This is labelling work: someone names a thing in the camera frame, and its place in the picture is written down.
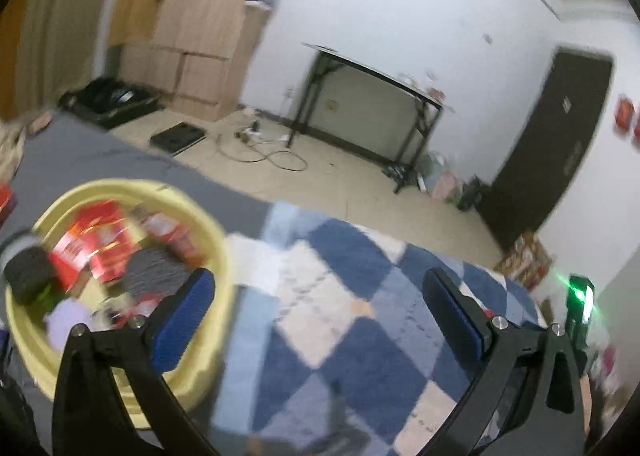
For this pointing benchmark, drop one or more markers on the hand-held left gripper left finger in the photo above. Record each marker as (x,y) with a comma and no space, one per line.
(185,321)

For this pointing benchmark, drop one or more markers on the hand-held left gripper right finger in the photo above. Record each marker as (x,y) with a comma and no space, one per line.
(460,316)

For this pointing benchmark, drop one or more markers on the plain black foam roll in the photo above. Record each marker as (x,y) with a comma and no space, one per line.
(155,271)

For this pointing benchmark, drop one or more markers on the yellow plastic basin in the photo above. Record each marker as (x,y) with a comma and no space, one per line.
(210,246)

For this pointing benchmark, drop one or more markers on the red and white cigarette pack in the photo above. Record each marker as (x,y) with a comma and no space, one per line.
(170,236)

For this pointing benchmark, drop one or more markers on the dark red cigarette pack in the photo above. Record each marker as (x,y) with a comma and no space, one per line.
(95,241)

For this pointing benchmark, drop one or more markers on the black foam roll grey band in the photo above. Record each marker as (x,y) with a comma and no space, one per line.
(30,271)

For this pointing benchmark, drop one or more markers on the printed cardboard box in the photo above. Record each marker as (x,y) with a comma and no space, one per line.
(525,261)

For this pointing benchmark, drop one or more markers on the white tissue paper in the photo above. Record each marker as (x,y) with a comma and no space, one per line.
(255,261)

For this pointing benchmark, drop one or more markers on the blue checkered blanket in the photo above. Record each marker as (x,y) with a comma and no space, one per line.
(350,361)

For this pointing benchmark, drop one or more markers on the black bag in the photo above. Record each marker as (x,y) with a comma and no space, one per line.
(472,193)

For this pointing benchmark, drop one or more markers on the pink plastic bag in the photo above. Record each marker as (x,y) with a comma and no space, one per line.
(446,187)

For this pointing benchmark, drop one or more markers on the clear plastic bag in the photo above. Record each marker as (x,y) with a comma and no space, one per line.
(434,165)

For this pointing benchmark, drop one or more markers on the dark door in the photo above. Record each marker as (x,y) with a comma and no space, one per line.
(550,145)

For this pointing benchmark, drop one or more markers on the grey bed sheet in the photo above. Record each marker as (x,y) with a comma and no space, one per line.
(125,160)

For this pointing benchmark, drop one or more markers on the black foam tray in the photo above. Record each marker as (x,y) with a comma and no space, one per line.
(177,138)

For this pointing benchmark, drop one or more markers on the red white-ended cigarette pack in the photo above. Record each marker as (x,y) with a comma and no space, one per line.
(6,203)

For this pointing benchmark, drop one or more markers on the black tool case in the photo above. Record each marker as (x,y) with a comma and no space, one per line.
(110,100)

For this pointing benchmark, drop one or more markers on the beige cloth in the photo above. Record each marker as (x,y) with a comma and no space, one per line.
(11,150)

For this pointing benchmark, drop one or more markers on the black folding table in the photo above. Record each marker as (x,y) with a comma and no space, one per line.
(380,73)

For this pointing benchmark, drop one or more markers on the wooden wardrobe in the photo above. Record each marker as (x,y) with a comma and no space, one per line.
(200,10)

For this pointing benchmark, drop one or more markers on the beige curtain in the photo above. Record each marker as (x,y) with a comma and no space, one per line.
(65,20)

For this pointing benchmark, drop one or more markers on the red wall decoration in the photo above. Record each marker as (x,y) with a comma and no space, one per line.
(627,115)

